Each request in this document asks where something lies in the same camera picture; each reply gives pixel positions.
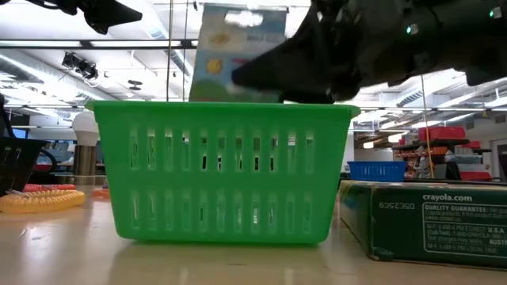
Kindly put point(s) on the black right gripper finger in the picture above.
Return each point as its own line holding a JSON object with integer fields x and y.
{"x": 309, "y": 98}
{"x": 293, "y": 67}

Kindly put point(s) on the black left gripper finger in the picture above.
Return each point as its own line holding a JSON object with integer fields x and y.
{"x": 107, "y": 16}

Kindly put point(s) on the purple spiral wrist coil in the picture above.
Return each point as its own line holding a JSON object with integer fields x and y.
{"x": 105, "y": 185}

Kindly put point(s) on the yellow spiral wrist coil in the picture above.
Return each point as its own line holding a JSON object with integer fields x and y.
{"x": 39, "y": 202}

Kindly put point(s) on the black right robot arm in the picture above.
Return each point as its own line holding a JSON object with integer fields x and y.
{"x": 455, "y": 39}

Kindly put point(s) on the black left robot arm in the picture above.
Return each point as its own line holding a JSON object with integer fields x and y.
{"x": 1, "y": 115}

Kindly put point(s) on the small black round sensor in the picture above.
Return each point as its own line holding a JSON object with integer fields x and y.
{"x": 135, "y": 83}

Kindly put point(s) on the blue plastic slotted basket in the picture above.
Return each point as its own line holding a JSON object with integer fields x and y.
{"x": 376, "y": 172}

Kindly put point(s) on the brass lamp with white bulb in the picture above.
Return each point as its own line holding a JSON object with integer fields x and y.
{"x": 85, "y": 126}

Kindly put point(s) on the red storage bin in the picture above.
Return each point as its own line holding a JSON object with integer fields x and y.
{"x": 475, "y": 176}
{"x": 441, "y": 132}

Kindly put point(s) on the black shelf rack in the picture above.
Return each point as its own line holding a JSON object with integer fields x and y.
{"x": 431, "y": 142}

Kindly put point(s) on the computer monitor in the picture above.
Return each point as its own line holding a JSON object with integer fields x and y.
{"x": 20, "y": 133}

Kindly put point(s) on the black plastic slotted basket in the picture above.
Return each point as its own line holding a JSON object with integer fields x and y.
{"x": 20, "y": 166}

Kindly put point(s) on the orange rubber band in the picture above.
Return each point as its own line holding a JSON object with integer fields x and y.
{"x": 101, "y": 194}

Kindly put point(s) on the orange spiral wrist coil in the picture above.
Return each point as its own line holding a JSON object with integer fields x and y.
{"x": 47, "y": 187}

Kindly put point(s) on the green plastic slotted basket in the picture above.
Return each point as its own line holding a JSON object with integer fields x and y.
{"x": 119, "y": 221}

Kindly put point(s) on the black light bar frame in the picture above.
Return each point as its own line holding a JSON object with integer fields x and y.
{"x": 85, "y": 43}

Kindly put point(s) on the black rig camera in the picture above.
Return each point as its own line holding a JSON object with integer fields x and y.
{"x": 81, "y": 67}

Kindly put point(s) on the silver ventilation duct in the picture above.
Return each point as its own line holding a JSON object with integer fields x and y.
{"x": 39, "y": 73}

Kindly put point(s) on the black aluminium rig frame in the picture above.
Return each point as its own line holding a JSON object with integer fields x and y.
{"x": 455, "y": 181}

